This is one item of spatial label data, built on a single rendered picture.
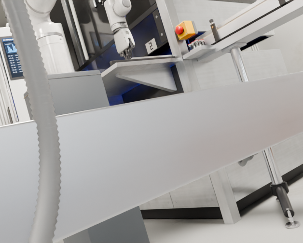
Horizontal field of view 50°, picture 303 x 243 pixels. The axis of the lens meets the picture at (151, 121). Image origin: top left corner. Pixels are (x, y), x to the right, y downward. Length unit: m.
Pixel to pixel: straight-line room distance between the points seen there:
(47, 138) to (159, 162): 0.15
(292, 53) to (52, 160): 3.72
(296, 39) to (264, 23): 2.40
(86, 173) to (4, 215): 0.09
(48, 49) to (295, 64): 3.01
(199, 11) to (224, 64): 0.33
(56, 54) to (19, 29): 1.06
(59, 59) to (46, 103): 1.09
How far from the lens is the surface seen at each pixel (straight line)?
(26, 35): 0.36
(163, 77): 1.71
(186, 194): 1.88
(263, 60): 2.29
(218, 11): 2.11
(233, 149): 0.51
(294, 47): 3.95
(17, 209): 0.33
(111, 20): 1.68
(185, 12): 1.88
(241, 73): 1.67
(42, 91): 0.34
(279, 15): 1.52
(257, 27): 1.57
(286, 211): 1.51
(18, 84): 2.38
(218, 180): 1.69
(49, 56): 1.43
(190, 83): 1.68
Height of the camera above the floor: 0.49
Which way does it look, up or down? 4 degrees up
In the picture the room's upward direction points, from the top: 17 degrees counter-clockwise
